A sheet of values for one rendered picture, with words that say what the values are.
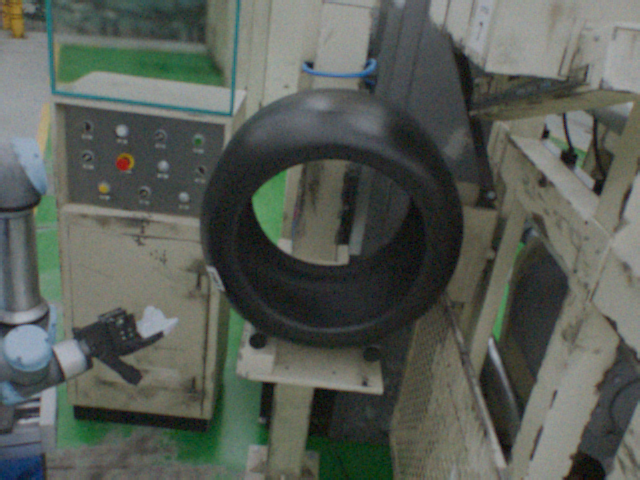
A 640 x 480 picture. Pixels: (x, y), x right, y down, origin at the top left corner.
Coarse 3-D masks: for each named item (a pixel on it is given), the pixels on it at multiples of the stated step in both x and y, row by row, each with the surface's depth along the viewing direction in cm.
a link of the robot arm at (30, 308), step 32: (0, 160) 118; (32, 160) 121; (0, 192) 120; (32, 192) 124; (0, 224) 126; (32, 224) 130; (0, 256) 130; (32, 256) 133; (0, 288) 134; (32, 288) 136; (0, 320) 136; (32, 320) 138
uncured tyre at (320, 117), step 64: (256, 128) 129; (320, 128) 124; (384, 128) 126; (256, 192) 128; (448, 192) 131; (256, 256) 166; (384, 256) 167; (448, 256) 135; (256, 320) 143; (320, 320) 160; (384, 320) 142
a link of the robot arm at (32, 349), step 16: (16, 336) 106; (32, 336) 106; (0, 352) 105; (16, 352) 104; (32, 352) 105; (48, 352) 107; (0, 368) 105; (16, 368) 105; (32, 368) 106; (48, 368) 113; (16, 384) 111; (32, 384) 112
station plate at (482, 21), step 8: (480, 0) 102; (488, 0) 97; (480, 8) 102; (488, 8) 97; (480, 16) 101; (488, 16) 96; (480, 24) 100; (488, 24) 96; (480, 32) 100; (472, 40) 104; (480, 40) 99; (480, 48) 99
